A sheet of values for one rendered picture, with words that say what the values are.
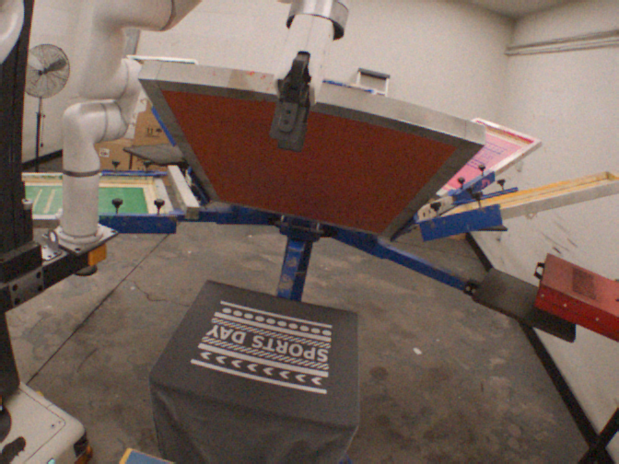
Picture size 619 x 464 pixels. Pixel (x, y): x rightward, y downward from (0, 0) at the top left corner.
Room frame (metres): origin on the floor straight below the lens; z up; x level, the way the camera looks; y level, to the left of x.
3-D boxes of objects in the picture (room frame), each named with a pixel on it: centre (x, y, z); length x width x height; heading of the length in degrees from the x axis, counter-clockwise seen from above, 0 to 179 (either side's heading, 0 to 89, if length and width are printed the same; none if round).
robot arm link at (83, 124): (0.84, 0.54, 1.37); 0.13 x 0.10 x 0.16; 153
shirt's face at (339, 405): (0.87, 0.04, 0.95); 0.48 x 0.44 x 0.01; 179
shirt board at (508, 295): (1.65, -0.54, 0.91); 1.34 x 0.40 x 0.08; 59
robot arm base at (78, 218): (0.84, 0.56, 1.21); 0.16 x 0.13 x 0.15; 78
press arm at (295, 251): (1.37, 0.04, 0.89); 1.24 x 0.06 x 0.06; 179
